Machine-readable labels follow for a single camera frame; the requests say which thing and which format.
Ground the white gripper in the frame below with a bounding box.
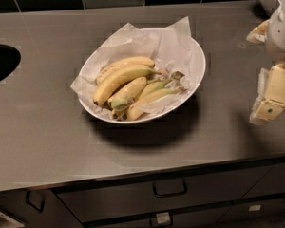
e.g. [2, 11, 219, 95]
[246, 0, 285, 125]

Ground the long yellow banana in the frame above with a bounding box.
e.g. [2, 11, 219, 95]
[92, 65, 160, 106]

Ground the white oval bowl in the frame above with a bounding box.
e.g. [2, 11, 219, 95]
[77, 27, 207, 125]

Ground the top yellow banana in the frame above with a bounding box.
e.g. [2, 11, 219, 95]
[96, 56, 155, 85]

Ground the middle yellow green banana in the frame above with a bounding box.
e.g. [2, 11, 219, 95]
[135, 71, 184, 100]

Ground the lower yellow banana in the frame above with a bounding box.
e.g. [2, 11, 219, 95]
[126, 87, 184, 121]

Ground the short greenish yellow banana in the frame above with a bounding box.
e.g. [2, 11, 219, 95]
[107, 77, 147, 111]

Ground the white crumpled paper liner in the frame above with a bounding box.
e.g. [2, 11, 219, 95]
[69, 15, 193, 119]

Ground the right upper drawer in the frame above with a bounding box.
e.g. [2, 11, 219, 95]
[244, 163, 285, 198]

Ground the right lower drawer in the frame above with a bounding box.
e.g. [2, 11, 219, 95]
[218, 198, 285, 223]

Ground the lower drawer with label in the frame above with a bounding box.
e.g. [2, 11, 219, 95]
[85, 207, 229, 228]

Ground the round countertop hole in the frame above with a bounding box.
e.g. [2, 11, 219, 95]
[0, 44, 21, 82]

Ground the upper drawer with handle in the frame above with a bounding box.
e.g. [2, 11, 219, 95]
[58, 166, 269, 222]

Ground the left cabinet door with handle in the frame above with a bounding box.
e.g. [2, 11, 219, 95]
[0, 190, 83, 228]

